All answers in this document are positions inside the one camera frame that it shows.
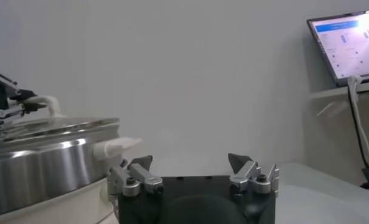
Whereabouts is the white side table with laptop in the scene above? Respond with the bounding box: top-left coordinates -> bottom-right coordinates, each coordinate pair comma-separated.
308,80 -> 369,116

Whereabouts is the white electric cooker base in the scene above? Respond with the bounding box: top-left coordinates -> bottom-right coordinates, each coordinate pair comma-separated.
0,176 -> 124,224

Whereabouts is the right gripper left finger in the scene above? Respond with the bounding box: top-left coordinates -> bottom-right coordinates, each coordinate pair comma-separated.
106,155 -> 164,201

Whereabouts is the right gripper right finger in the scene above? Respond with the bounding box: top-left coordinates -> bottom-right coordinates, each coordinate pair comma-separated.
227,152 -> 280,195

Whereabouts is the glass lid with white handle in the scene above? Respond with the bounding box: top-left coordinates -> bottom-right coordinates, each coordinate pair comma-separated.
0,94 -> 121,144

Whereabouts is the stainless steel steamer basket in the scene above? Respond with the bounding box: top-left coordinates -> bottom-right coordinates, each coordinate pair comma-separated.
0,121 -> 142,219

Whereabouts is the white laptop cable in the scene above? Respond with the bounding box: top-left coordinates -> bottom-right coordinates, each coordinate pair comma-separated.
347,75 -> 369,168

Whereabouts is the black laptop cable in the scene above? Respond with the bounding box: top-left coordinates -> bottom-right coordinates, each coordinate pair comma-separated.
347,88 -> 369,168

